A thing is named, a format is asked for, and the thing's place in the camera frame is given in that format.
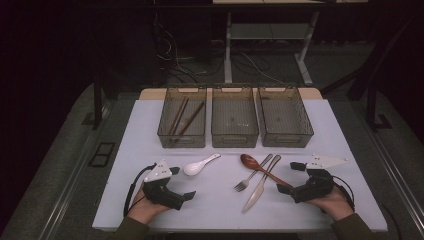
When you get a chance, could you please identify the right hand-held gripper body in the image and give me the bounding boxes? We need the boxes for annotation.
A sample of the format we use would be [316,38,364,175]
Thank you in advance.
[290,153,349,204]

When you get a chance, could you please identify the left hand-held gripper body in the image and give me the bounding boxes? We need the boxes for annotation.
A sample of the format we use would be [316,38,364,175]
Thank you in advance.
[142,159,186,211]

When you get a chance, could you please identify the white ceramic spoon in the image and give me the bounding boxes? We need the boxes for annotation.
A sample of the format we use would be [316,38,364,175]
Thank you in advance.
[183,152,222,177]

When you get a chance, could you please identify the metal table knife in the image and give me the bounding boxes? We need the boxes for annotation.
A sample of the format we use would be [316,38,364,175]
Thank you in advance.
[241,154,282,214]

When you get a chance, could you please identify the metal fork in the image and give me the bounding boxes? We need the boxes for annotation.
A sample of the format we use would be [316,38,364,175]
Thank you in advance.
[233,153,274,193]

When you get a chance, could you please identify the smoky clear plastic bin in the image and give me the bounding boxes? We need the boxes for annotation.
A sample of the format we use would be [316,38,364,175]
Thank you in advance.
[256,87,315,148]
[157,87,208,149]
[210,87,260,149]

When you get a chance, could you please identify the brown wooden spoon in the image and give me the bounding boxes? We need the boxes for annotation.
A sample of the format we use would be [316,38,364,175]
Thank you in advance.
[240,153,291,188]

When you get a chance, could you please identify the brown wooden chopstick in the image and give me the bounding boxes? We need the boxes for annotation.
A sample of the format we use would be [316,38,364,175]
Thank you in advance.
[178,100,205,136]
[179,101,206,137]

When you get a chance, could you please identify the person's left hand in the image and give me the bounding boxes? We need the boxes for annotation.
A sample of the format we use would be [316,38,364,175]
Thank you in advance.
[128,187,171,225]

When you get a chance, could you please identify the person's right hand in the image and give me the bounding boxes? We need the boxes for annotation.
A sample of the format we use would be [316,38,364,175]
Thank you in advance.
[308,186,355,222]

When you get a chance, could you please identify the white table board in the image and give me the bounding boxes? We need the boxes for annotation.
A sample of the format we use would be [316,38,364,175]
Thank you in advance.
[92,98,389,233]

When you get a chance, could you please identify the wooden table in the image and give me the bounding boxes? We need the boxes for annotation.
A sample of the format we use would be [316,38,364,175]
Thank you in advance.
[138,87,324,101]

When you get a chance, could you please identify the black metal stand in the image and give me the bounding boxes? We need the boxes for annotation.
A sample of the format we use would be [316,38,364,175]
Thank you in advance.
[81,74,114,131]
[321,13,424,133]

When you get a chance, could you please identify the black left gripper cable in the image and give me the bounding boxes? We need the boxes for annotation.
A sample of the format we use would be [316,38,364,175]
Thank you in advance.
[123,162,157,218]

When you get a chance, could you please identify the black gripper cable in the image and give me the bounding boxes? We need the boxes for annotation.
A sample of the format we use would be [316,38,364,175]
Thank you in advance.
[123,162,157,218]
[333,174,356,213]

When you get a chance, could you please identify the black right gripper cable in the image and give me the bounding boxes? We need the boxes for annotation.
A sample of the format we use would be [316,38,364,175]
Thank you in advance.
[333,174,356,213]

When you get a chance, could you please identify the metal floor rail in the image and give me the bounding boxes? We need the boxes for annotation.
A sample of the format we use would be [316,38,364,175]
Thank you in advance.
[361,113,424,221]
[38,99,114,240]

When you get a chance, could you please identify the white floor cable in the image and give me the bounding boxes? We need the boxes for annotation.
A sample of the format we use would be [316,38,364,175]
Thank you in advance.
[239,51,288,86]

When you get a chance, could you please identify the tangle of black floor cables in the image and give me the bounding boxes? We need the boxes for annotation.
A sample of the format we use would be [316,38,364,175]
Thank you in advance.
[153,13,224,84]

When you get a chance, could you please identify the white metal desk frame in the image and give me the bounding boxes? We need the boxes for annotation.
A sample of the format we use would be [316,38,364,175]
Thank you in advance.
[212,0,369,87]

